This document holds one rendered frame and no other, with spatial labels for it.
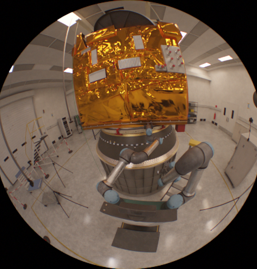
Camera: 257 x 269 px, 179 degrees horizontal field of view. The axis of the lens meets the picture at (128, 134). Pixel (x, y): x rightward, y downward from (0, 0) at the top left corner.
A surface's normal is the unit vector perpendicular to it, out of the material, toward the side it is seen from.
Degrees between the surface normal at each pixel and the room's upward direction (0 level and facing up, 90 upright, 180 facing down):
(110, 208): 0
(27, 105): 90
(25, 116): 90
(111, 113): 85
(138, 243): 0
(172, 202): 7
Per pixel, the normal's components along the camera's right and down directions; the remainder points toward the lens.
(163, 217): -0.13, -0.90
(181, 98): -0.15, 0.40
